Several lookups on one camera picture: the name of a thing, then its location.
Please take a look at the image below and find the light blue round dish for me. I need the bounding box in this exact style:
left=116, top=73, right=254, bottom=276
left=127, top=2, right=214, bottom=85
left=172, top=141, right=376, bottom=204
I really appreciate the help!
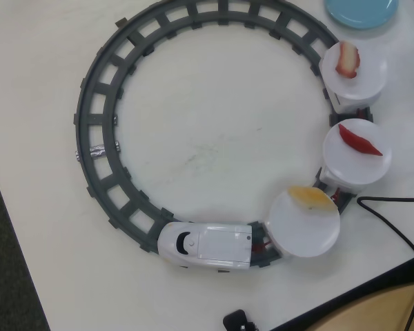
left=323, top=0, right=400, bottom=32

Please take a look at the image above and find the white Shinkansen toy locomotive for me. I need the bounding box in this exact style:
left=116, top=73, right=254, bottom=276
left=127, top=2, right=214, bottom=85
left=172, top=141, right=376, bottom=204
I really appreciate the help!
left=157, top=221, right=253, bottom=273

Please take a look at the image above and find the white plate with orange sushi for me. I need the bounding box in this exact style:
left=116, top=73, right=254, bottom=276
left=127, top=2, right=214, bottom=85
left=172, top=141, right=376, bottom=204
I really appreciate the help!
left=267, top=185, right=342, bottom=259

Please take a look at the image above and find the red white striped sushi piece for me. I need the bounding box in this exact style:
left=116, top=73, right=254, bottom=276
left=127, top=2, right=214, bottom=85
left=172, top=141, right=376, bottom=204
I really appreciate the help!
left=335, top=41, right=362, bottom=79

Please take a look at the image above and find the black power cable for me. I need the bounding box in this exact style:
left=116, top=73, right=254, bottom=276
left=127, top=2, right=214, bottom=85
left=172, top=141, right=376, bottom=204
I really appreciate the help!
left=355, top=195, right=414, bottom=331

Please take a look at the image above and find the black plug adapter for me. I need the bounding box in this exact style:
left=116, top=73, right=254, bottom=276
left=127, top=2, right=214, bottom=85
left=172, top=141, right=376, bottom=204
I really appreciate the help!
left=223, top=309, right=258, bottom=331

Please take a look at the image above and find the grey circular toy train track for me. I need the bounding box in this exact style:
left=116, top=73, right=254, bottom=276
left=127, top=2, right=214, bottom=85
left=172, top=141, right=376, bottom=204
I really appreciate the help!
left=72, top=0, right=375, bottom=275

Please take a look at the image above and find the orange yellow sushi piece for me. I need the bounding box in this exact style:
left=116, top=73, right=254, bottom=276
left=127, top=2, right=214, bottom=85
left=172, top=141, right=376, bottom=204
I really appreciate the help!
left=288, top=185, right=337, bottom=212

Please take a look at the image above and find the white plate with red sushi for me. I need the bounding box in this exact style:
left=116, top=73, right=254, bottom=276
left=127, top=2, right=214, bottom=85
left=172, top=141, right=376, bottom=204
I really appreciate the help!
left=319, top=118, right=393, bottom=192

